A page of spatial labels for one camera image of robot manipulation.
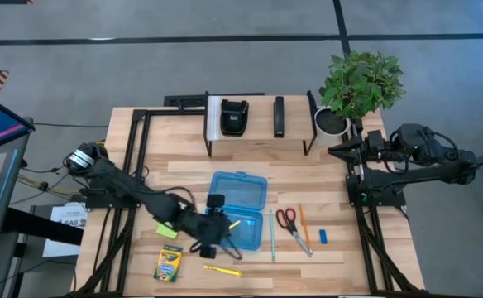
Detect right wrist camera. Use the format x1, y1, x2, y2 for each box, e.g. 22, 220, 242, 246
367, 129, 386, 149

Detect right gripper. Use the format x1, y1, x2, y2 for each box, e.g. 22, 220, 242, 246
328, 136, 395, 165

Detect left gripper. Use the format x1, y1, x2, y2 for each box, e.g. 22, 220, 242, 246
177, 193, 231, 261

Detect black desk bar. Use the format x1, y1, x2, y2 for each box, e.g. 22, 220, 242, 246
1, 206, 85, 246

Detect white paper sheet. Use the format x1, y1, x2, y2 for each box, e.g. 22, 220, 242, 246
42, 201, 89, 258

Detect blue plastic pencil case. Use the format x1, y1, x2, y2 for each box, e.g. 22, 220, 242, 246
205, 171, 269, 252

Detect green leafy plant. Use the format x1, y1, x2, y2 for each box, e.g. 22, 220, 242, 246
318, 50, 407, 121

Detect red-handled scissors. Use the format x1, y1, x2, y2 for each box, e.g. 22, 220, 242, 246
275, 207, 313, 258

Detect yellow highlighter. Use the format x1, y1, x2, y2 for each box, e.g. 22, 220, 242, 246
203, 264, 244, 277

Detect crayon box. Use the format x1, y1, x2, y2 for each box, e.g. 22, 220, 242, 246
153, 243, 184, 283

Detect black floor cable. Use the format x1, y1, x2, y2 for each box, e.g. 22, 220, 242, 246
32, 122, 110, 129

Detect wooden shelf riser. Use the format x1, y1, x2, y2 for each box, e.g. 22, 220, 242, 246
203, 90, 319, 158

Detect black hole punch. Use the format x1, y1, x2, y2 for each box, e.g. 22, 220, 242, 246
219, 99, 250, 137

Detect black stapler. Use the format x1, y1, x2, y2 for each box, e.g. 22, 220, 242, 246
273, 96, 286, 139

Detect black aluminium frame rails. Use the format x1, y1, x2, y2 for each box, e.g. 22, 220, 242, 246
340, 119, 431, 296
65, 108, 208, 297

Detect orange pencil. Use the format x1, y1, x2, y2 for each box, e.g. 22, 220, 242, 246
297, 202, 313, 256

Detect green sticky note pad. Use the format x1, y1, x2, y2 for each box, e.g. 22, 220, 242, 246
155, 222, 179, 240

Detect black power strip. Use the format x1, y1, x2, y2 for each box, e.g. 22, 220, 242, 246
163, 91, 265, 109

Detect yellow cable bundle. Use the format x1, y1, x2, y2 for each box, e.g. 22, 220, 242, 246
16, 140, 106, 195

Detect white plant pot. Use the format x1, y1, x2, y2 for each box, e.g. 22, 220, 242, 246
313, 106, 352, 148

